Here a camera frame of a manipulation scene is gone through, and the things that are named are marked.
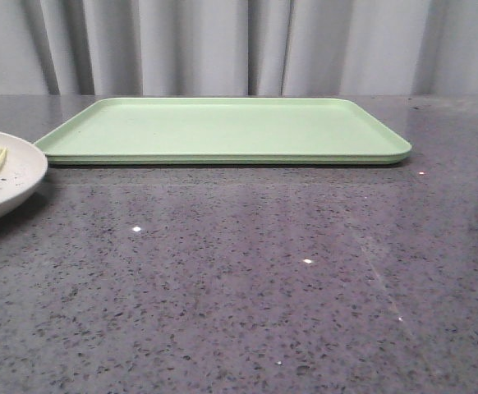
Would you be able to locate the light green rectangular tray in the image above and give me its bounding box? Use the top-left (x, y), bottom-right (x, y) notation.
top-left (37, 98), bottom-right (411, 165)

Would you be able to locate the white speckled plate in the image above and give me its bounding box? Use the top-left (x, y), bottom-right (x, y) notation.
top-left (0, 132), bottom-right (48, 217)

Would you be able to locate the grey pleated curtain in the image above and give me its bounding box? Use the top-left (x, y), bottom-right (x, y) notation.
top-left (0, 1), bottom-right (478, 96)

